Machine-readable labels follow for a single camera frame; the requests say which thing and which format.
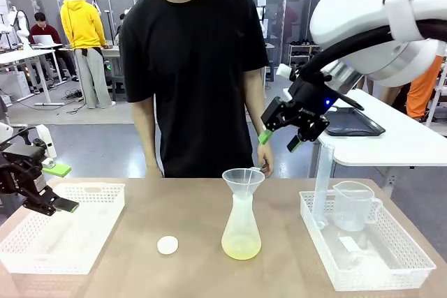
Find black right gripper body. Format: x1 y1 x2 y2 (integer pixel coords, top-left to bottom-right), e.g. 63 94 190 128
288 77 337 119

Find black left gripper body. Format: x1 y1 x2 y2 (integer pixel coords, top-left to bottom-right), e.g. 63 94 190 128
0 144 49 208

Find clear plastic graduated cylinder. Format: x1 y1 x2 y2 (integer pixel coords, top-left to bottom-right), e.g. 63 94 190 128
312 144 335 230

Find translucent plastic funnel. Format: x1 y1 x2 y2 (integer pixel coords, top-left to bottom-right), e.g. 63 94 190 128
221 167 267 208

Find clear plastic measuring beaker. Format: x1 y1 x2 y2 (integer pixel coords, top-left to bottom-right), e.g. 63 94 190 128
332 181 383 232

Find round white flask cap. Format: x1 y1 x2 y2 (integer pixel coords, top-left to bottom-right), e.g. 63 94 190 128
156 234 179 255

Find translucent plastic conical flask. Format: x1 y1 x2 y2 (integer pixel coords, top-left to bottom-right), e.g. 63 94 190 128
221 193 262 261

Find white perforated plastic basket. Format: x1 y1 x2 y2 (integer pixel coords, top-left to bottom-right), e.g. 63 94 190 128
0 182 126 275
299 190 437 292

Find person's left forearm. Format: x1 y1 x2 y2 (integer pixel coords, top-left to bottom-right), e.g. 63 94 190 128
243 66 272 149

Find person's right forearm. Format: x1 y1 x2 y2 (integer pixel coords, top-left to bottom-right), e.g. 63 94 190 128
131 98 164 170

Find person's left hand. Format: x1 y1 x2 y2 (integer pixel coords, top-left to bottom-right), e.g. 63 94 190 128
257 144 275 178

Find person's right hand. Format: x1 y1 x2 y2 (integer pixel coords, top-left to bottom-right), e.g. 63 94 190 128
145 164 165 179

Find black tray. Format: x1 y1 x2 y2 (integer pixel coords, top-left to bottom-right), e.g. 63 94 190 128
324 106 387 137

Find white shoe rack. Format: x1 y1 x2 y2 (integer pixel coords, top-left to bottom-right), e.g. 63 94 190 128
288 41 321 67

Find person in black t-shirt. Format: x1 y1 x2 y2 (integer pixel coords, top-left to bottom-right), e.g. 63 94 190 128
118 0 270 179

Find grey step stool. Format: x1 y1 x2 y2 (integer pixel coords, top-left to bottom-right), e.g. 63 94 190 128
110 75 127 102

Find mannequin in orange trousers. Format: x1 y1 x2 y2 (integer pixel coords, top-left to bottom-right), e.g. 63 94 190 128
406 54 445 121

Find white office desk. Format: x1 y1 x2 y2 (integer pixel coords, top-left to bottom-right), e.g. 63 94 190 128
0 48 66 107

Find silver laptop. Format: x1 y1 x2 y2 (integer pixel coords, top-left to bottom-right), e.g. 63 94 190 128
31 34 64 48

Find white desk with clutter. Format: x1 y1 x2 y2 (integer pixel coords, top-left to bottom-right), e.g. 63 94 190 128
57 43 126 102

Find seated person in red sweater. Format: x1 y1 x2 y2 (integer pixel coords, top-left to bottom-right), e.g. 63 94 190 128
28 12 80 82

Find person in yellow hoodie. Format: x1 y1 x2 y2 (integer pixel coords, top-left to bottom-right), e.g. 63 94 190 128
60 0 117 110

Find thin black stand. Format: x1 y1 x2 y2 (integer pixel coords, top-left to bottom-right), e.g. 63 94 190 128
104 10 117 47

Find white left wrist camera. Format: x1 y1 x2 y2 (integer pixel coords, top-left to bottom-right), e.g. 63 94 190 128
34 124 58 159

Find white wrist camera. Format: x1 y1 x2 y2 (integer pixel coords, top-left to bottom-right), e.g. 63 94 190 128
34 124 58 159
276 64 301 81

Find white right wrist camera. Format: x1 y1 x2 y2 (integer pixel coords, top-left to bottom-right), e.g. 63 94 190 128
276 64 301 81

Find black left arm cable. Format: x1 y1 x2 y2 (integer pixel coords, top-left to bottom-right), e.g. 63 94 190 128
0 126 38 149

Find thick black right arm hose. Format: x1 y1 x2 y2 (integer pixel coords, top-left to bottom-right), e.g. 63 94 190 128
300 20 447 80

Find black floor cables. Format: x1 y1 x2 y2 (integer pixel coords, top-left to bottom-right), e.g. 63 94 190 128
57 87 87 116

